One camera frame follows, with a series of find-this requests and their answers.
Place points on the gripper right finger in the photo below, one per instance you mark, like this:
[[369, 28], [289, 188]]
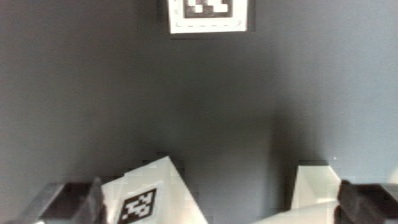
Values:
[[367, 203]]

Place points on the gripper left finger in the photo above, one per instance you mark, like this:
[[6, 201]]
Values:
[[68, 204]]

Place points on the white chair seat block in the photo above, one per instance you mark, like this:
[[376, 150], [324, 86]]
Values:
[[306, 198]]

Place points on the white chair back frame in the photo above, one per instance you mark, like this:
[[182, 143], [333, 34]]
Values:
[[148, 198]]

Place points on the white tagged leg cube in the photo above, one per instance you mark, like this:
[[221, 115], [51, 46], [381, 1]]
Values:
[[207, 16]]

